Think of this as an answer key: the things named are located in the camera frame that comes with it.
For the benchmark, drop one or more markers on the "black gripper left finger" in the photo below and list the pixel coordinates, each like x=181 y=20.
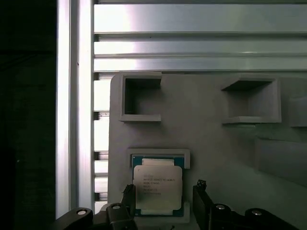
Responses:
x=115 y=218

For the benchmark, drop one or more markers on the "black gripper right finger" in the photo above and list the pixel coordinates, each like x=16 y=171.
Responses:
x=204 y=210

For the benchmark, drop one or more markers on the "silver topped CPU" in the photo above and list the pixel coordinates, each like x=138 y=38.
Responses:
x=158 y=182

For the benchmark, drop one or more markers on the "grey plastic parts rack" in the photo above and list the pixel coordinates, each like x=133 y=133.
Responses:
x=204 y=143

